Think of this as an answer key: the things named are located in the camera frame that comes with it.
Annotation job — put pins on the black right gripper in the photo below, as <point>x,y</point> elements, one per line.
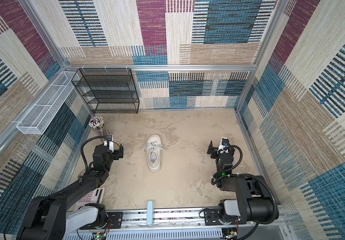
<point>214,150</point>

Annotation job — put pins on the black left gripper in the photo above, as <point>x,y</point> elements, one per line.
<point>116,154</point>

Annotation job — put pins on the white canvas sneaker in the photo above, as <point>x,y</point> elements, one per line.
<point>154,161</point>

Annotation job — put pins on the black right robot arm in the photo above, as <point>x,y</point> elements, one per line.
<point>254,200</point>

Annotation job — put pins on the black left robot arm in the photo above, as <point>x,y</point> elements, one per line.
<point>47,217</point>

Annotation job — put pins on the clear tube of coloured pencils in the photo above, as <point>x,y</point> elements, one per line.
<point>99,126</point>

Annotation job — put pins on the pink white flat device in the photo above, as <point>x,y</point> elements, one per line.
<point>94,197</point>

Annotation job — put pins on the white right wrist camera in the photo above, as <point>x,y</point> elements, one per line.
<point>224,146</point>

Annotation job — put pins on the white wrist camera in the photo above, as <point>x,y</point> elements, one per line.
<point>224,146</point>
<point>109,143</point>

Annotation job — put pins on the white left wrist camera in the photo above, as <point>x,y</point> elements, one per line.
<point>109,143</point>

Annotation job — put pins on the black wire mesh shelf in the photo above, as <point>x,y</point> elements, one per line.
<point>107,91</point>

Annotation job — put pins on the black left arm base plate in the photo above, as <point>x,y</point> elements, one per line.
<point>114,221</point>

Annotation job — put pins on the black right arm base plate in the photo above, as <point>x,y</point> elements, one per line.
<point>222,216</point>

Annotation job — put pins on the light blue handle bar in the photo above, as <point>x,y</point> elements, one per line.
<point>150,213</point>

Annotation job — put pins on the white wire mesh basket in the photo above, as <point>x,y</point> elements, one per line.
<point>42,113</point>

